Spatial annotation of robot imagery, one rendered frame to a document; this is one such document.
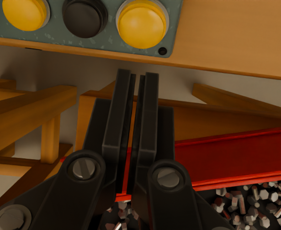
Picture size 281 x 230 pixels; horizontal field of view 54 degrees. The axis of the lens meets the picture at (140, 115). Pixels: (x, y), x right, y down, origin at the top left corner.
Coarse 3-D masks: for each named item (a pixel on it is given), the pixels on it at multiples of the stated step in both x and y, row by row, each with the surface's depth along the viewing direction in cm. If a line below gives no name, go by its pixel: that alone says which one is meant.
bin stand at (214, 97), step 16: (80, 96) 31; (96, 96) 31; (208, 96) 85; (224, 96) 70; (240, 96) 66; (80, 112) 31; (176, 112) 31; (192, 112) 31; (208, 112) 31; (224, 112) 31; (240, 112) 32; (256, 112) 34; (272, 112) 36; (80, 128) 31; (176, 128) 31; (192, 128) 31; (208, 128) 31; (224, 128) 31; (240, 128) 31; (256, 128) 31; (80, 144) 32; (128, 144) 32
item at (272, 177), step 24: (192, 144) 29; (216, 144) 28; (240, 144) 27; (264, 144) 26; (192, 168) 23; (216, 168) 22; (240, 168) 21; (264, 168) 20; (216, 192) 24; (240, 192) 24; (264, 192) 24; (120, 216) 24; (240, 216) 24; (264, 216) 24
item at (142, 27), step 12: (144, 0) 16; (132, 12) 16; (144, 12) 15; (156, 12) 16; (120, 24) 16; (132, 24) 16; (144, 24) 16; (156, 24) 16; (132, 36) 16; (144, 36) 16; (156, 36) 16; (144, 48) 17
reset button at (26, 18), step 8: (8, 0) 16; (16, 0) 15; (24, 0) 15; (32, 0) 16; (40, 0) 16; (8, 8) 16; (16, 8) 16; (24, 8) 16; (32, 8) 16; (40, 8) 16; (8, 16) 16; (16, 16) 16; (24, 16) 16; (32, 16) 16; (40, 16) 16; (16, 24) 16; (24, 24) 16; (32, 24) 16; (40, 24) 17
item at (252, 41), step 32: (192, 0) 19; (224, 0) 19; (256, 0) 19; (192, 32) 20; (224, 32) 20; (256, 32) 20; (160, 64) 28; (192, 64) 20; (224, 64) 20; (256, 64) 20
